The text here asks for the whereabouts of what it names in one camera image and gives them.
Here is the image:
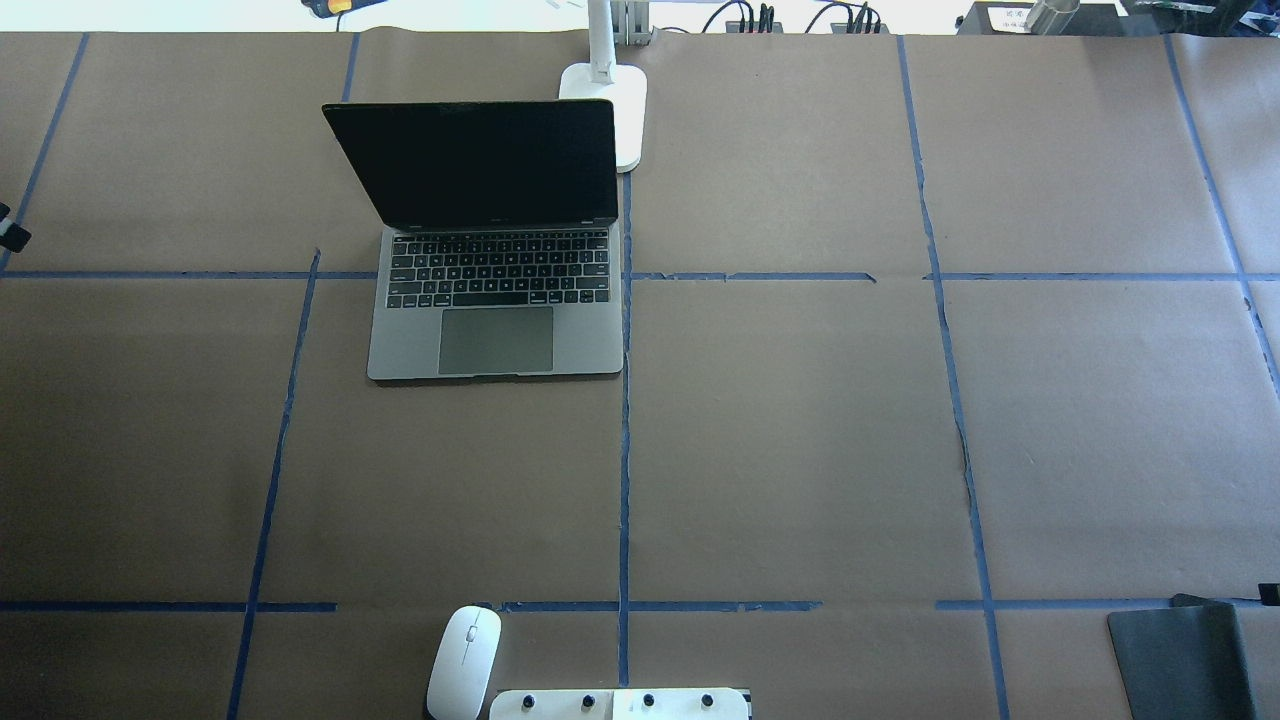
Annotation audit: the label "orange black tool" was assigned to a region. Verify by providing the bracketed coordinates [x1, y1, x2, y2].
[300, 0, 383, 19]

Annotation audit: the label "white computer mouse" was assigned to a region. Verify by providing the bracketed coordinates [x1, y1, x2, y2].
[422, 605, 502, 719]

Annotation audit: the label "dark equipment box with label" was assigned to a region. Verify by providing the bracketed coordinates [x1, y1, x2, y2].
[955, 1, 1279, 38]

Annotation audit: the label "black mouse pad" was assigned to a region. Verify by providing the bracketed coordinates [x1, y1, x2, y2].
[1106, 594, 1261, 719]

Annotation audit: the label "black cables at table edge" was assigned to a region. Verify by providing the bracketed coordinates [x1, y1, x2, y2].
[700, 0, 886, 35]

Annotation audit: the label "white desk lamp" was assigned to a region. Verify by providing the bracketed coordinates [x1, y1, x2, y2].
[558, 1, 652, 174]

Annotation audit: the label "grey laptop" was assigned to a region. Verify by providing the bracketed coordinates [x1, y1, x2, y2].
[323, 99, 625, 383]

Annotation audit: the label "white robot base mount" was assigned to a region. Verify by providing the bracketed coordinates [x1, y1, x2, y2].
[489, 687, 753, 719]

